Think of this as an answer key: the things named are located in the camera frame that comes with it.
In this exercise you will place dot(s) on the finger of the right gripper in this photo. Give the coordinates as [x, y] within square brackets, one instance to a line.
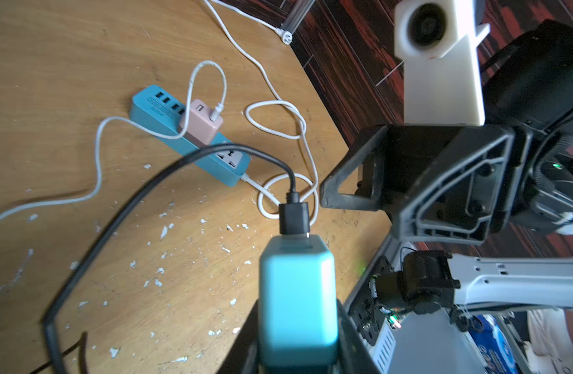
[368, 154]
[445, 182]

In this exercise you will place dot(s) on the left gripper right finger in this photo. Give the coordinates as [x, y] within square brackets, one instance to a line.
[352, 355]

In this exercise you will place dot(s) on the pink USB charger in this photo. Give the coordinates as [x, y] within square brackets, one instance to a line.
[202, 123]

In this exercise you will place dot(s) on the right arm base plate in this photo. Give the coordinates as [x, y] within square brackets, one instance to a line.
[367, 313]

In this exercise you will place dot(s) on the teal USB charger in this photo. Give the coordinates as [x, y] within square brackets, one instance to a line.
[297, 305]

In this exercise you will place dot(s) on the teal power strip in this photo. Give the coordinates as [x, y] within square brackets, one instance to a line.
[158, 111]

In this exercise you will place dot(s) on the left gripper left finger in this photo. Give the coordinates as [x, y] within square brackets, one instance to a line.
[243, 355]

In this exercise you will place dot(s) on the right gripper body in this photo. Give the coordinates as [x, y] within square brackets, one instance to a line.
[511, 181]

